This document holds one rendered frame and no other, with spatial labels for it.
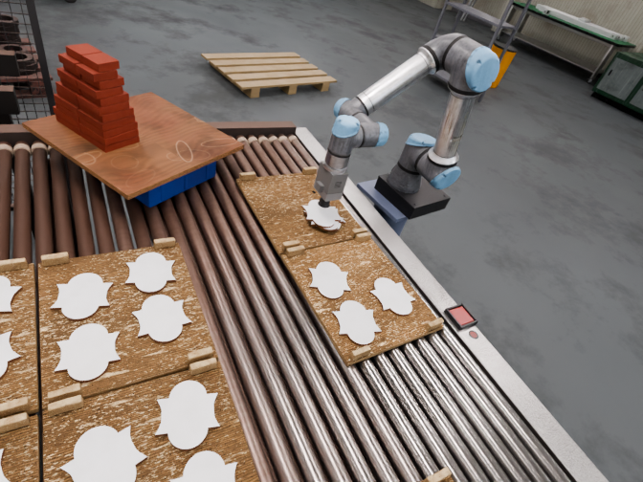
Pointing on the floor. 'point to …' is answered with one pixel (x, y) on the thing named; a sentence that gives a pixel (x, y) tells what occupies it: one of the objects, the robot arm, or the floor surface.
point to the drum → (502, 59)
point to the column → (384, 207)
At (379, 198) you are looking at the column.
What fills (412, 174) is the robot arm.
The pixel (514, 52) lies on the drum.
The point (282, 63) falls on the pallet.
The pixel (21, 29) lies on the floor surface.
